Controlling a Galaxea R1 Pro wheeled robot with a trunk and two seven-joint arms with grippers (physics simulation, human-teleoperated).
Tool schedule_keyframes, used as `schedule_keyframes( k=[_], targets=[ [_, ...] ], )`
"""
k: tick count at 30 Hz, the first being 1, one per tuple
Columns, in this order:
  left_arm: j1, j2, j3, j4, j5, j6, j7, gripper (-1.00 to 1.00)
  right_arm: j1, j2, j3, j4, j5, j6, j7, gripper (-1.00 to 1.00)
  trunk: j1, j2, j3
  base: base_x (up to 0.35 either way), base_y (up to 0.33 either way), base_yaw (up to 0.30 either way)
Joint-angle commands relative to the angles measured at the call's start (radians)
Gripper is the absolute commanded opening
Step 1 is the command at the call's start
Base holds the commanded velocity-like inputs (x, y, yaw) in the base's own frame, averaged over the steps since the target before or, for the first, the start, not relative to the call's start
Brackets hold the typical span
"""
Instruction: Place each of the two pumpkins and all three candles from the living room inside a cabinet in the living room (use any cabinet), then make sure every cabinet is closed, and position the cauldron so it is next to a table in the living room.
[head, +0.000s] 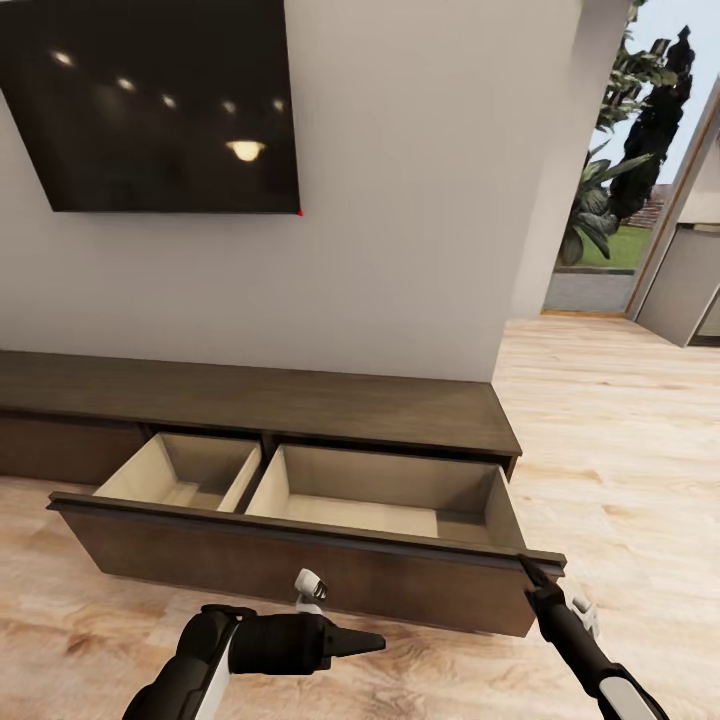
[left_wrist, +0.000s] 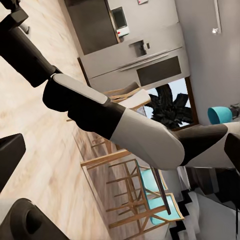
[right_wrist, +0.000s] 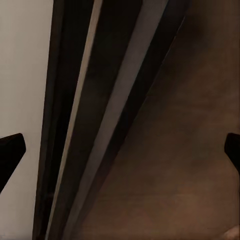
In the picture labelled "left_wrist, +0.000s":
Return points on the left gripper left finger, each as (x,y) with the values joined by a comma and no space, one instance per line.
(12,150)

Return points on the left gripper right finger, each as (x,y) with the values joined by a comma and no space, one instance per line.
(232,149)

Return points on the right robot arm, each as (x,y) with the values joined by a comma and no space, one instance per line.
(150,140)

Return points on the fridge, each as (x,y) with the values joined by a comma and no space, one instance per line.
(152,60)

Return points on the fixed window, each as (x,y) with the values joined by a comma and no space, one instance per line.
(172,105)

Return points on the microwave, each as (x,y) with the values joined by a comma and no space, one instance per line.
(120,21)

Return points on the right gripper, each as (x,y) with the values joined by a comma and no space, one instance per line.
(15,47)

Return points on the stairs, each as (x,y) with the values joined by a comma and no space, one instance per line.
(209,202)

